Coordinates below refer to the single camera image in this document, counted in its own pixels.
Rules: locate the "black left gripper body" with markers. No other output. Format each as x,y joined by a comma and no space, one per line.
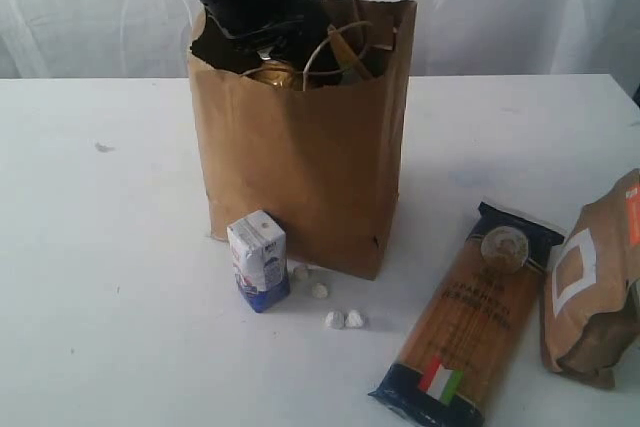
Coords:
291,27

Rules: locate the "clear jar gold lid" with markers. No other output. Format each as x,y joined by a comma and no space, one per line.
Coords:
277,74

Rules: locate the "brown paper shopping bag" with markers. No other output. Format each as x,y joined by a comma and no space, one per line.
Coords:
324,162

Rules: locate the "brown kraft pouch orange label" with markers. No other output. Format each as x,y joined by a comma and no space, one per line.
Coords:
590,304

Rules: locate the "white backdrop curtain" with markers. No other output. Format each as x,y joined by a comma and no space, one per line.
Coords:
147,38

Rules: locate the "small blue white milk carton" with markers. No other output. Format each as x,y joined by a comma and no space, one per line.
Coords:
258,249

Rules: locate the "white crumpled paper ball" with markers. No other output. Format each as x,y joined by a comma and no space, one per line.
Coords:
302,273
355,320
335,320
319,290

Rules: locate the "spaghetti package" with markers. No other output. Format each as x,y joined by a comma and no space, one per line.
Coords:
462,343

